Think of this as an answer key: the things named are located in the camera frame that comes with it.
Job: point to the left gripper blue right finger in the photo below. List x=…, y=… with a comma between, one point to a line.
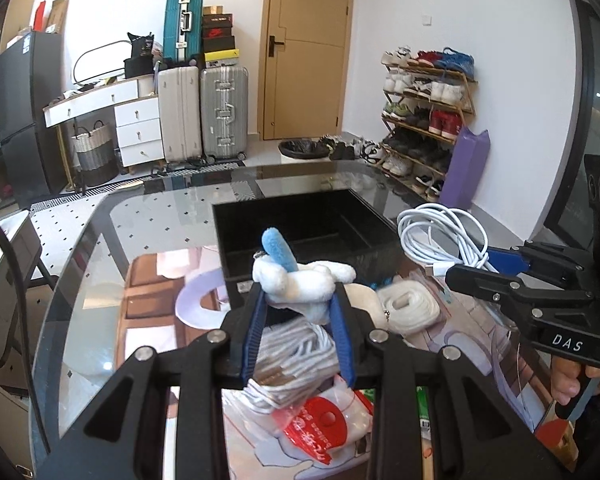
x=342, y=326

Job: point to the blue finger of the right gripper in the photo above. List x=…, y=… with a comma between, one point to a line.
x=507, y=261

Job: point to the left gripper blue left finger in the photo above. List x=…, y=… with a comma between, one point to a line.
x=253, y=336

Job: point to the white plush toy blue ear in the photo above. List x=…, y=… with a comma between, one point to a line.
x=303, y=288

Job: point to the red white packet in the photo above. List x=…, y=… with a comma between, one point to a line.
x=328, y=422

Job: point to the green white packet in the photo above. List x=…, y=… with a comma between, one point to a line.
x=368, y=398

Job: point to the right hand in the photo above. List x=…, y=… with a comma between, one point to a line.
x=565, y=382

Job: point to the black storage box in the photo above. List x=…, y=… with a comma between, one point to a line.
x=332, y=225

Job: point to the purple yoga mat bag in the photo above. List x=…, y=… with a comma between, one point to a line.
x=466, y=168

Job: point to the shoe rack with shoes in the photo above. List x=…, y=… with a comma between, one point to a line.
x=428, y=98

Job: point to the woven laundry basket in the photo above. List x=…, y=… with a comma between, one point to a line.
x=95, y=152

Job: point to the silver suitcase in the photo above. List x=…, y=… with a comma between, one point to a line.
x=224, y=112

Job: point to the white suitcase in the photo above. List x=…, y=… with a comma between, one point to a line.
x=179, y=113

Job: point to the white drawer desk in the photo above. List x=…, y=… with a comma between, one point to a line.
x=132, y=108

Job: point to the stacked shoe boxes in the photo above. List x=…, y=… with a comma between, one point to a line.
x=218, y=39

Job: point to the black bag on desk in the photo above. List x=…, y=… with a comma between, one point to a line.
x=140, y=62

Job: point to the teal suitcase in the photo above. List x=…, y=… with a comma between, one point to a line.
x=182, y=30

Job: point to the wooden door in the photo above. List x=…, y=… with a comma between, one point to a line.
x=304, y=55

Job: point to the black refrigerator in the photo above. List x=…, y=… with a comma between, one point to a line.
x=29, y=81

